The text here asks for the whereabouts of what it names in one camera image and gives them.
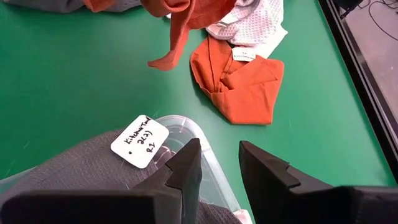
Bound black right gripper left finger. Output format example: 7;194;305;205
0;138;203;224

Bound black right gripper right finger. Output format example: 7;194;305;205
238;140;398;224

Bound clear plastic bin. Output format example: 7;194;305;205
0;114;249;224

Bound dark grey waffle towel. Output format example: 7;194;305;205
0;114;244;224

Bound orange towel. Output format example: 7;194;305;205
189;35;285;126
83;0;238;72

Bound white light grey garments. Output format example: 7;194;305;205
205;0;289;60

